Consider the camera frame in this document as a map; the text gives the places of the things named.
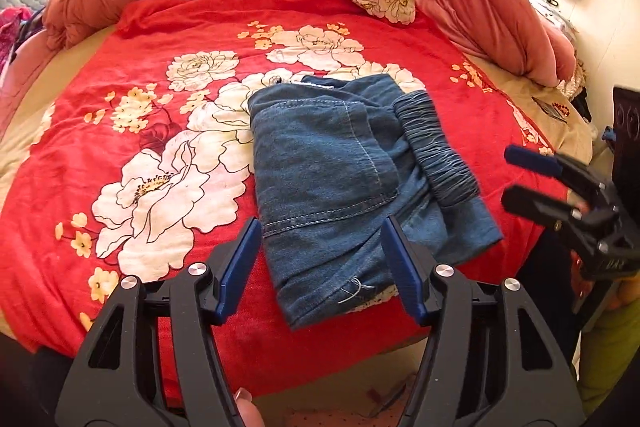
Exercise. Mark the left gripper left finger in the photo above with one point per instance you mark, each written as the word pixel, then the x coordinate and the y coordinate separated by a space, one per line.
pixel 151 358

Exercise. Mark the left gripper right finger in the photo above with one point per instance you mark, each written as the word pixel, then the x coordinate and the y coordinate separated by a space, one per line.
pixel 490 358

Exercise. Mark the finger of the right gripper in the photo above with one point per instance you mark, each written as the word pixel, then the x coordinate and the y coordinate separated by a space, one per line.
pixel 572 173
pixel 542 209

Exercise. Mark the blue denim lace-trimmed pants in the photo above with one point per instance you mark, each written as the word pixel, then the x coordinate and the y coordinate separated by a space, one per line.
pixel 333 160

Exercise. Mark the right green sleeve forearm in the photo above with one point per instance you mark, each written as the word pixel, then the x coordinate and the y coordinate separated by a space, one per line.
pixel 605 353

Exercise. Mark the right hand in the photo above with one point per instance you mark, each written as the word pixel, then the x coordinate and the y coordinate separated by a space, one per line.
pixel 626 292

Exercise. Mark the left hand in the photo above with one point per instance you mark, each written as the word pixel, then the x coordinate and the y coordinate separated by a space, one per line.
pixel 251 417

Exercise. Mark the beige bed sheet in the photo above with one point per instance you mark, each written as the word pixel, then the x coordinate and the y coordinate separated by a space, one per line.
pixel 548 118

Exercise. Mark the red floral blanket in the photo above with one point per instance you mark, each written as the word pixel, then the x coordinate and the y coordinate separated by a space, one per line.
pixel 143 163

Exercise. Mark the pink magenta clothes pile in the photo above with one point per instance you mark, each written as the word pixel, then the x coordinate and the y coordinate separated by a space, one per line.
pixel 18 24

